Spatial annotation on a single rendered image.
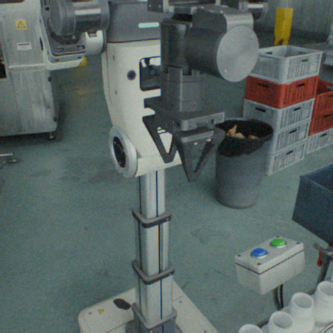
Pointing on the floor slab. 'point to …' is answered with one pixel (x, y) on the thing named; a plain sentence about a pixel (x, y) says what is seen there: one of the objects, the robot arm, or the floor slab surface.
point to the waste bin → (241, 162)
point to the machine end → (25, 73)
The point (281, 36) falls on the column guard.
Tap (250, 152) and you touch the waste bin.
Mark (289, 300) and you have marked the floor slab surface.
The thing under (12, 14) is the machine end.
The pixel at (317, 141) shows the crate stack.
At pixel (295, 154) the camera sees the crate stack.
